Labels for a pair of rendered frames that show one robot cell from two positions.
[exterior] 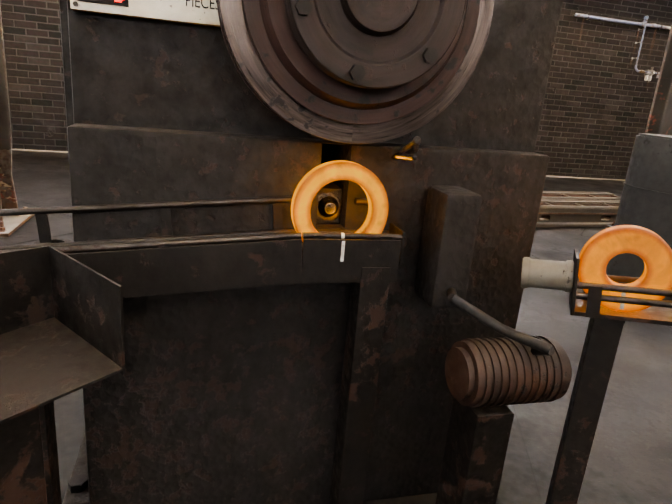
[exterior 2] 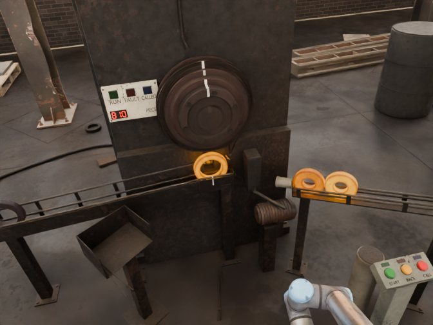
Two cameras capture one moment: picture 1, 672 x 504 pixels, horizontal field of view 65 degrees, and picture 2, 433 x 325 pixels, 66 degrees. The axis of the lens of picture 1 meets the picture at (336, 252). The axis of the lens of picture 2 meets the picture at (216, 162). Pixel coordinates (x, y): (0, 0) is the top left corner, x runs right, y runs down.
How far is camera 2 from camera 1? 98 cm
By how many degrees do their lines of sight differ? 19
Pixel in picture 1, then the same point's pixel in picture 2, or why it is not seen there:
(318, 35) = (192, 135)
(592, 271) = (298, 183)
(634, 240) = (309, 175)
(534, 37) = (280, 87)
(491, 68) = (263, 101)
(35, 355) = (129, 237)
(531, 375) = (281, 215)
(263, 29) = (174, 129)
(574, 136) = not seen: outside the picture
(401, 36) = (220, 126)
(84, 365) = (143, 240)
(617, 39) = not seen: outside the picture
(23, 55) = not seen: outside the picture
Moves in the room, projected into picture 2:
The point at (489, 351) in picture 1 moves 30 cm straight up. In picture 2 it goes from (265, 209) to (267, 165)
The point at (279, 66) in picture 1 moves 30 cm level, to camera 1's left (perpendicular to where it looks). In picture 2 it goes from (181, 137) to (121, 138)
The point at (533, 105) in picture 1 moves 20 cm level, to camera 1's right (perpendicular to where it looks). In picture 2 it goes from (283, 109) to (321, 109)
